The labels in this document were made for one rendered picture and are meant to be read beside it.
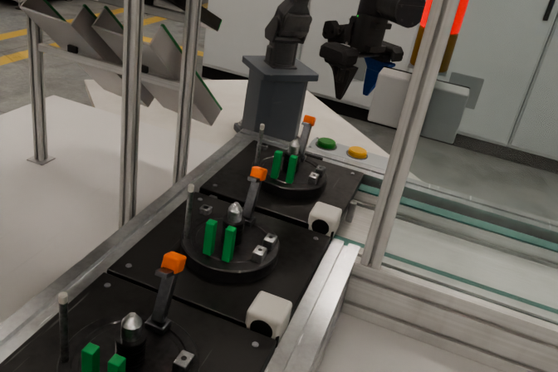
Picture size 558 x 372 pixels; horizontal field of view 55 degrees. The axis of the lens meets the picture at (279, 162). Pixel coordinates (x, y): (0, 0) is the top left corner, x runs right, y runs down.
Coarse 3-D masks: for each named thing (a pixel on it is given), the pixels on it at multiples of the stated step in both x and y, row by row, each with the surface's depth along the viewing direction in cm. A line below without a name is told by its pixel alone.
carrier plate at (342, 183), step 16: (256, 144) 110; (240, 160) 102; (320, 160) 108; (224, 176) 96; (240, 176) 97; (336, 176) 102; (352, 176) 104; (208, 192) 91; (224, 192) 91; (240, 192) 92; (336, 192) 97; (352, 192) 98; (256, 208) 89; (272, 208) 88; (288, 208) 89; (304, 208) 90; (304, 224) 87
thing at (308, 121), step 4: (304, 116) 100; (308, 116) 100; (312, 116) 100; (304, 120) 100; (308, 120) 100; (312, 120) 100; (304, 124) 98; (308, 124) 98; (312, 124) 100; (304, 128) 101; (308, 128) 100; (304, 132) 101; (308, 132) 100; (304, 136) 101; (308, 136) 101; (300, 140) 101; (304, 140) 101; (300, 144) 101; (304, 144) 101; (300, 148) 101; (304, 148) 101; (304, 152) 101
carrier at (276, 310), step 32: (192, 192) 71; (160, 224) 80; (192, 224) 77; (224, 224) 73; (256, 224) 80; (288, 224) 85; (128, 256) 72; (160, 256) 73; (192, 256) 71; (224, 256) 71; (256, 256) 71; (288, 256) 78; (320, 256) 79; (192, 288) 68; (224, 288) 69; (256, 288) 70; (288, 288) 71; (256, 320) 63; (288, 320) 66
